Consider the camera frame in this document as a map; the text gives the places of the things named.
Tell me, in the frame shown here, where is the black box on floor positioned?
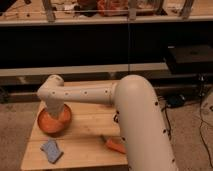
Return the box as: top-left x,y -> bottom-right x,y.
165,45 -> 213,74

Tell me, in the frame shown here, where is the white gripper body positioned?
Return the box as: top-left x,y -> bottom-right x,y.
46,100 -> 64,118

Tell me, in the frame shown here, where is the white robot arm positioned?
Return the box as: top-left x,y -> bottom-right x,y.
37,75 -> 179,171

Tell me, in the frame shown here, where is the orange toy carrot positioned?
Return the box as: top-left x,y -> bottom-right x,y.
101,135 -> 126,154

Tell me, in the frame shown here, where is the wooden table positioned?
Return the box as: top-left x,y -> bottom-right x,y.
20,79 -> 129,171

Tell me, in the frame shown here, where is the orange ceramic bowl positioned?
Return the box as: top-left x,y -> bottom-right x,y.
37,105 -> 72,134

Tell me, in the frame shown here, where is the blue sponge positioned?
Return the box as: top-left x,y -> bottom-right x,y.
40,139 -> 63,164

